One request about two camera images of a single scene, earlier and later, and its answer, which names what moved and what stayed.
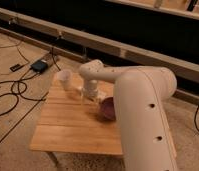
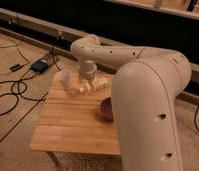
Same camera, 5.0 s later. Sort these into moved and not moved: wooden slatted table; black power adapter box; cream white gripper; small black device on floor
Moved: cream white gripper
Not moved: wooden slatted table; black power adapter box; small black device on floor
